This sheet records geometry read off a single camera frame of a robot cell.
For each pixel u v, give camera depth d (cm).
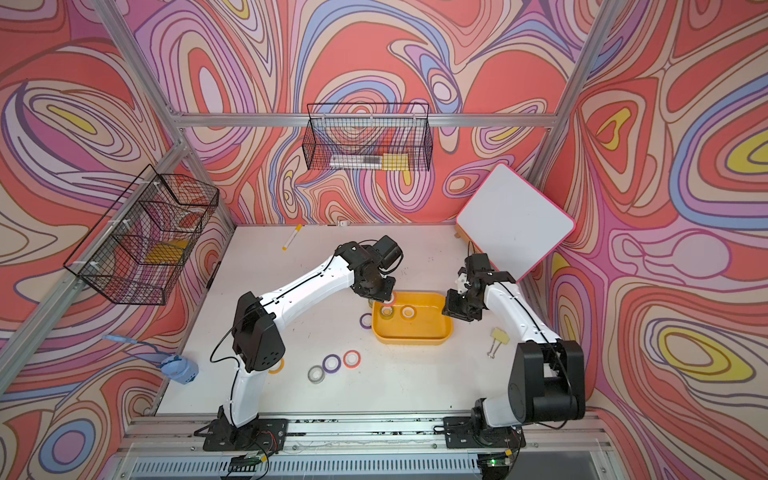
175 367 77
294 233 117
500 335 90
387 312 95
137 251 73
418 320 94
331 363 85
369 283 68
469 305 70
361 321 93
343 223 119
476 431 67
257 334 50
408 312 94
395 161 82
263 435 73
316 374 83
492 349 88
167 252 72
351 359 86
